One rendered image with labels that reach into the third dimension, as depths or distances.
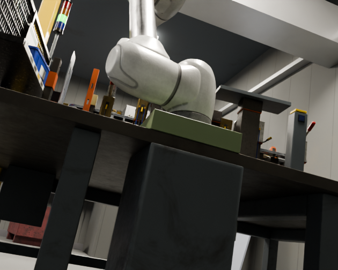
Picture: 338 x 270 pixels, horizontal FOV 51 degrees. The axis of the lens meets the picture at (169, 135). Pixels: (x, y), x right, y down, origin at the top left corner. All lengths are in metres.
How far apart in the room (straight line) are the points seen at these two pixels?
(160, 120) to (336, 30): 3.19
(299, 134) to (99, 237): 4.63
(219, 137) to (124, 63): 0.37
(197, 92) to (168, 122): 0.19
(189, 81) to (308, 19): 2.80
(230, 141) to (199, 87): 0.22
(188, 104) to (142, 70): 0.19
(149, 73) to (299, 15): 2.85
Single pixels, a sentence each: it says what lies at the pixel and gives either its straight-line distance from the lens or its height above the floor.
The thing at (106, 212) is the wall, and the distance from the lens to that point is 6.05.
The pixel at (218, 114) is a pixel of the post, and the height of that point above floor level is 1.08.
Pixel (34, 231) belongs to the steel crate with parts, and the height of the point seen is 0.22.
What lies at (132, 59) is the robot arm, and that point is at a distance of 1.11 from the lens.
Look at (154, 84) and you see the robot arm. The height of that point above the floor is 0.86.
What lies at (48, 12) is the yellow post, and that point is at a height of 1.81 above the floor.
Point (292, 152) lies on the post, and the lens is 1.82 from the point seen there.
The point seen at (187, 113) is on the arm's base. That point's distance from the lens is 1.16.
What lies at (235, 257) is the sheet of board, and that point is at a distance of 4.18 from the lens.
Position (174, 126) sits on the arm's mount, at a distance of 1.05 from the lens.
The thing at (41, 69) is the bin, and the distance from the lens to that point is 1.91.
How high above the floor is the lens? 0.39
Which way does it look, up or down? 17 degrees up
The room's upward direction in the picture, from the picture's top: 11 degrees clockwise
